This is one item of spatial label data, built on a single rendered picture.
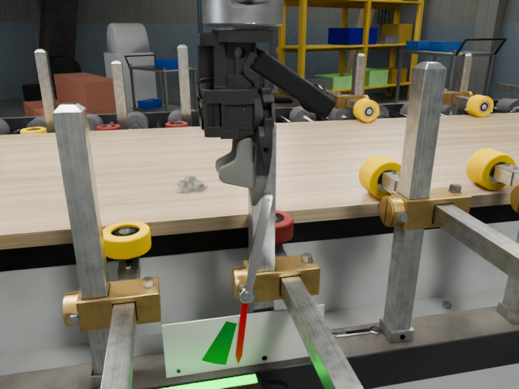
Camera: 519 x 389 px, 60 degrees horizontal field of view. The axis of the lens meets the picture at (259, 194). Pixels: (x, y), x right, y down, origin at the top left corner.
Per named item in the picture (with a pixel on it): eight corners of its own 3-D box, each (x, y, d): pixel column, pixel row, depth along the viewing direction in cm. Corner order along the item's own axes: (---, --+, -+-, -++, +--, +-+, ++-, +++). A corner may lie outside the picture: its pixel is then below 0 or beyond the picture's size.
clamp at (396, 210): (469, 226, 73) (475, 197, 71) (393, 234, 70) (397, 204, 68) (447, 211, 78) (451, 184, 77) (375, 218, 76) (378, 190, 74)
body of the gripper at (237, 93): (198, 130, 57) (195, 29, 53) (264, 127, 59) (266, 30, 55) (205, 143, 50) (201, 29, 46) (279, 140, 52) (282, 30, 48)
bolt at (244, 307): (247, 370, 72) (257, 289, 67) (232, 370, 71) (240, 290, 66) (245, 361, 73) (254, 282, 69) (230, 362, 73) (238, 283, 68)
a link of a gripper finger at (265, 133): (249, 168, 57) (249, 99, 54) (262, 167, 57) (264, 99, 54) (256, 179, 52) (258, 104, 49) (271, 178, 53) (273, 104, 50)
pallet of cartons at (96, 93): (90, 129, 574) (83, 71, 549) (135, 147, 489) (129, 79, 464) (17, 140, 520) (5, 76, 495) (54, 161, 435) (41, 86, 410)
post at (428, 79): (408, 340, 80) (448, 62, 64) (391, 343, 80) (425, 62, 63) (398, 328, 84) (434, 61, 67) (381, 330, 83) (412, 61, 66)
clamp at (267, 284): (319, 295, 72) (320, 267, 70) (236, 306, 69) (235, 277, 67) (308, 277, 77) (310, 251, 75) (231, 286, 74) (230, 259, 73)
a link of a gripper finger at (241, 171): (217, 207, 57) (215, 135, 54) (262, 204, 58) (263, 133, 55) (220, 215, 54) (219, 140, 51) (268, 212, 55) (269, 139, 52)
